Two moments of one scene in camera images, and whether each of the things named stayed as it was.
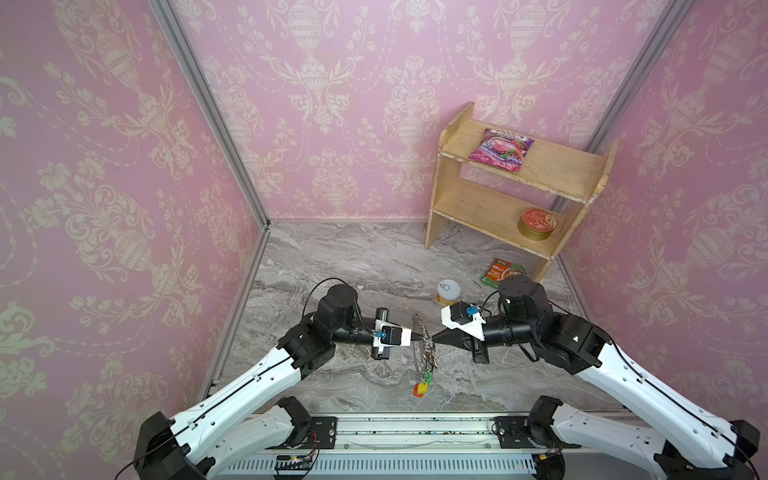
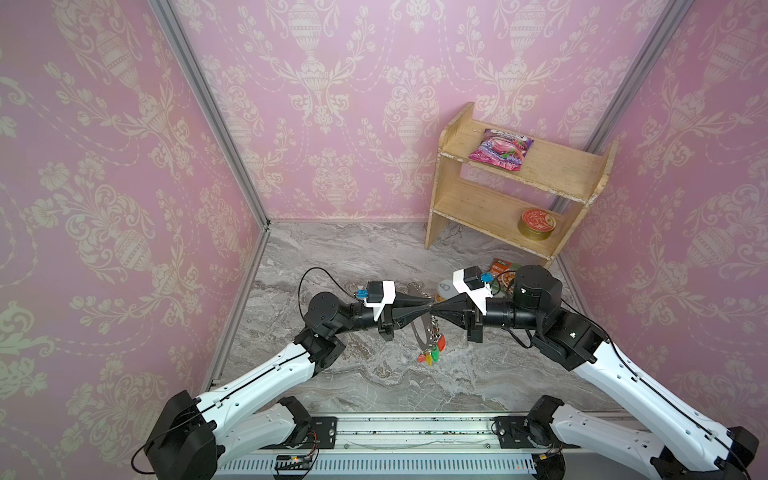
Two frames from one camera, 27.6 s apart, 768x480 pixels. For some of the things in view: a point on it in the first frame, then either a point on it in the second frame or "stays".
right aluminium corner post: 675,11 stays
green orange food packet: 501,270 stays
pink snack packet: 502,149 stays
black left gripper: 382,313 → 395,320
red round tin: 536,224 stays
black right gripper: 475,341 → 475,318
